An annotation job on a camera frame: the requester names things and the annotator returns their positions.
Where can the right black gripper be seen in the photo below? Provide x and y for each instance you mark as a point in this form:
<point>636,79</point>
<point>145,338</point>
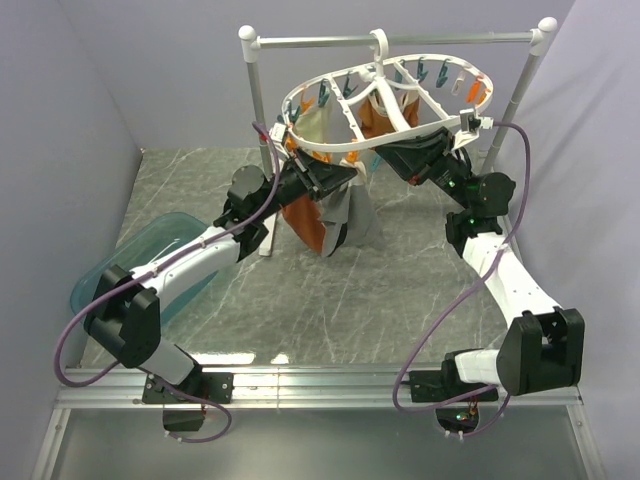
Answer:
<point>418,160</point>

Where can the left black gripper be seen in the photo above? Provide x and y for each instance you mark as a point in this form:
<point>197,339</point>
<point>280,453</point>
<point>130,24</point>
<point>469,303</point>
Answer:
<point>320,178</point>

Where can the grey underwear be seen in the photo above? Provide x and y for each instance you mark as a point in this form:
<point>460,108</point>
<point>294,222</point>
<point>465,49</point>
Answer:
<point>348,215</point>

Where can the teal clip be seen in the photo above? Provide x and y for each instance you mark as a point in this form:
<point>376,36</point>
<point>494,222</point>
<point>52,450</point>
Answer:
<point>375,162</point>

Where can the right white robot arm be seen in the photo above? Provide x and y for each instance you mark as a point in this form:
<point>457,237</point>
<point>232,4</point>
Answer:
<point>543,347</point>

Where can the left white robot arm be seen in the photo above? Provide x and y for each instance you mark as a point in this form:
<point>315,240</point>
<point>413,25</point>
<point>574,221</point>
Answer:
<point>126,320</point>

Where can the orange clip front left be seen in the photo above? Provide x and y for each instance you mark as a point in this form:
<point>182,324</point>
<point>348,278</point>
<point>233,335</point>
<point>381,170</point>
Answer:
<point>350,160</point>

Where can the orange clip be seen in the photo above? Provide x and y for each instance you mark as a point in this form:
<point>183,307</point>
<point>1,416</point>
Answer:
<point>477,93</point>
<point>350,160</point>

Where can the orange underwear on left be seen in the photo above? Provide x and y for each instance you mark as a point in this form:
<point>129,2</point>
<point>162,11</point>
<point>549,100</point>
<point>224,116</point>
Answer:
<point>303,216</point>

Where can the orange underwear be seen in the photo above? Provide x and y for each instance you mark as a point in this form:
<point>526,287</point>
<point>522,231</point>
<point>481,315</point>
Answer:
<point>303,216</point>
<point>374,120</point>

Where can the cream underwear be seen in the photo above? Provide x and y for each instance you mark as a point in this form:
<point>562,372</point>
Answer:
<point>313,124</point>

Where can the orange underwear on right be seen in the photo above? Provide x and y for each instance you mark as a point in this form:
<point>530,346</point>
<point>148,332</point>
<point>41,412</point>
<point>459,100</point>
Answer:
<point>374,120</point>

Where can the white oval clip hanger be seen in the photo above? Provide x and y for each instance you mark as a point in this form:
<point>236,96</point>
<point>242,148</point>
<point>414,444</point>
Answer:
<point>304,96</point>

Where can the orange clip front right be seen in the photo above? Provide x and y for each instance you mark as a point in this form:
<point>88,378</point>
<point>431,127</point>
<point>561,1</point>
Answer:
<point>477,93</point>

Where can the white metal drying rack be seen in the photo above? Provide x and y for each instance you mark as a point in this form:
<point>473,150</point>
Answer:
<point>260,100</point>

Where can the teal plastic basin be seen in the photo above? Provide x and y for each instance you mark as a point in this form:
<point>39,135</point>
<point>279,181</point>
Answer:
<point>160,237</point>

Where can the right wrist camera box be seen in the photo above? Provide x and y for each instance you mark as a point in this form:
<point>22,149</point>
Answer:
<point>471,122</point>

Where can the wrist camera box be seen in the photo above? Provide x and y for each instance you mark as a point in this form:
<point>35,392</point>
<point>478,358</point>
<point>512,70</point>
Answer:
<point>281,136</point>
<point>471,122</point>

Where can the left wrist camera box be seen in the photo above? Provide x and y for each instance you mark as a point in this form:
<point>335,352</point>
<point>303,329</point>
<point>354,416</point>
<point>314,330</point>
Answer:
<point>281,136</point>

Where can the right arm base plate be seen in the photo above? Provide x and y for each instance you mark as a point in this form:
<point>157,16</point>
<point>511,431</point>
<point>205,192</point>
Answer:
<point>436,386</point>

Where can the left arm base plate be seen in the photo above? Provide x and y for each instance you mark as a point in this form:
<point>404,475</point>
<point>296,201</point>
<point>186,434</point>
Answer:
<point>212,386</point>

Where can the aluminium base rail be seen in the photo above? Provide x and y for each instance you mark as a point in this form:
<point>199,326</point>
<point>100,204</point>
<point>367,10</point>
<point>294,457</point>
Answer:
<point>314,422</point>

